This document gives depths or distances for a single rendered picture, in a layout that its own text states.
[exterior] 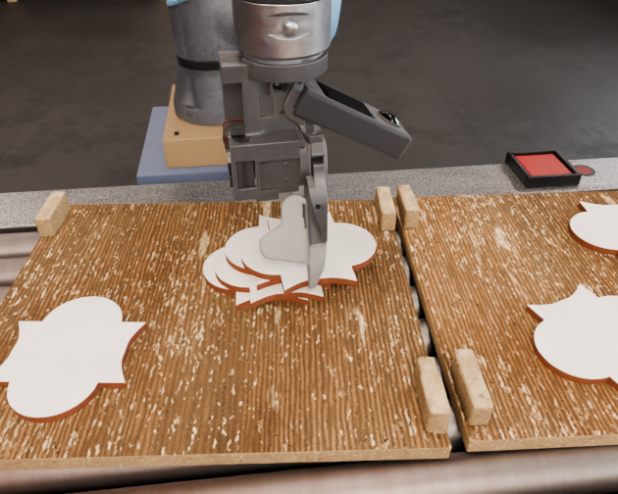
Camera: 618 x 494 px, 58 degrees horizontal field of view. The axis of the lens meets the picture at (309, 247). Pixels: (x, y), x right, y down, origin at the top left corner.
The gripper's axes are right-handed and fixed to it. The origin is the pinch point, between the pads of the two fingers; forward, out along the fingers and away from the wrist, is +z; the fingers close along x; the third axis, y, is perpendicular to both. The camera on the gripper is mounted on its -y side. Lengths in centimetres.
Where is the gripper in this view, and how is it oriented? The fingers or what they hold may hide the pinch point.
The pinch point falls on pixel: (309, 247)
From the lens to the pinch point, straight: 56.5
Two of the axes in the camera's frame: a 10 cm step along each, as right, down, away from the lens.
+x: 1.9, 6.0, -7.8
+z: 0.0, 7.9, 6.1
